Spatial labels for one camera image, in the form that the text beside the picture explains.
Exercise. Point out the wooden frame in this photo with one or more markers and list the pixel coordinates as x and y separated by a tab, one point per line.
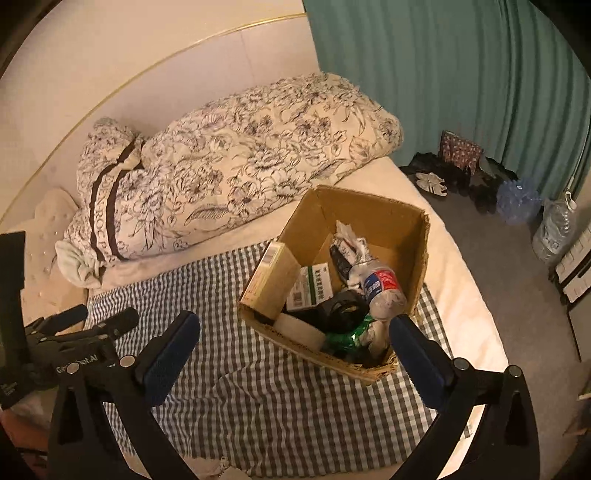
579	415

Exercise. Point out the checked cloth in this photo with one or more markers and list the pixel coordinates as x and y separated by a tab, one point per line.
277	406

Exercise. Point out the green white box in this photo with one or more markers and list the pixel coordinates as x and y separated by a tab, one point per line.
314	286

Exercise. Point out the floral duvet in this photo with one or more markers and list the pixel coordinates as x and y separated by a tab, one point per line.
258	152

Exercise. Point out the small black case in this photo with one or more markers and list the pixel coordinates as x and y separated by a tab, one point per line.
344	309

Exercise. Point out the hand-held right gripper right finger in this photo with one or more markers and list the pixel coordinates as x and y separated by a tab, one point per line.
415	364

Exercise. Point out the patterned bag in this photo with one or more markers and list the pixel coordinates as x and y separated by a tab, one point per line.
461	150

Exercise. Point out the green foil wrapper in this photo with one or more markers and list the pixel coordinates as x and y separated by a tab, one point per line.
346	339

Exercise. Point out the plastic bottle red blue label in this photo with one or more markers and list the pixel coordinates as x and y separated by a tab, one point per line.
381	286

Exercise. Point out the blue water bottle pack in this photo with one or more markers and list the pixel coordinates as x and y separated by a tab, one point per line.
517	201

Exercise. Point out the white strip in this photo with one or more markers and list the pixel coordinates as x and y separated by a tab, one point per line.
300	332

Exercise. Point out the large clear water jug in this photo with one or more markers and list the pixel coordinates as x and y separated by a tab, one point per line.
554	230

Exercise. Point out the person's left forearm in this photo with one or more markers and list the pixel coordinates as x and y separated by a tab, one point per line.
18	429

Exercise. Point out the pile of black shoes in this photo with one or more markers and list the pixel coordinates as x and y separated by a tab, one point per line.
485	198

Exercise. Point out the teal curtain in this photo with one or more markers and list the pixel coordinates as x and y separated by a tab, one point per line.
438	69

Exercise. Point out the white tissue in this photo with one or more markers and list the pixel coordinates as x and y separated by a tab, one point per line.
375	336

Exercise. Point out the white sandals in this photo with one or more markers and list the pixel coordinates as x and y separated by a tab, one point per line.
431	183

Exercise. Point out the beige tufted headboard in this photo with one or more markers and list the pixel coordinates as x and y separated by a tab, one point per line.
51	217

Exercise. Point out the white bed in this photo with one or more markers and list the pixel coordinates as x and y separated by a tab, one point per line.
461	295

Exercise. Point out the pale green towel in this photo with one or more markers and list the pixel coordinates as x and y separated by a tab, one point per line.
78	267

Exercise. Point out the cardboard box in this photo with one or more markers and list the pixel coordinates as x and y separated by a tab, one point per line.
369	207

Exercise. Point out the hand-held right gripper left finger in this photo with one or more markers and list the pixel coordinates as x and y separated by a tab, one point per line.
171	360

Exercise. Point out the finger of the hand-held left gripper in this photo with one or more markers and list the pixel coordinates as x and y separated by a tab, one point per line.
64	316
115	323

